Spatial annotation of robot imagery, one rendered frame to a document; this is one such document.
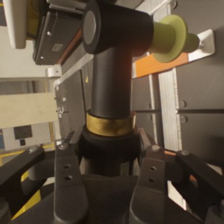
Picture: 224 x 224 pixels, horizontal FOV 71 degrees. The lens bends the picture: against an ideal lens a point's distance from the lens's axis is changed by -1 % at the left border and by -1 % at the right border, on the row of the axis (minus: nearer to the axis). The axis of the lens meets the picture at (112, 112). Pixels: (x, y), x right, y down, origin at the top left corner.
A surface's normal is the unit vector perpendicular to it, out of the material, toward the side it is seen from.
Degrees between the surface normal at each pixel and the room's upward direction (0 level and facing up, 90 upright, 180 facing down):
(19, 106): 90
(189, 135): 0
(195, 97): 0
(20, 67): 90
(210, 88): 0
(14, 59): 90
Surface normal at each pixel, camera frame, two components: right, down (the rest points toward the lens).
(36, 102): 0.49, 0.00
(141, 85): -0.86, 0.12
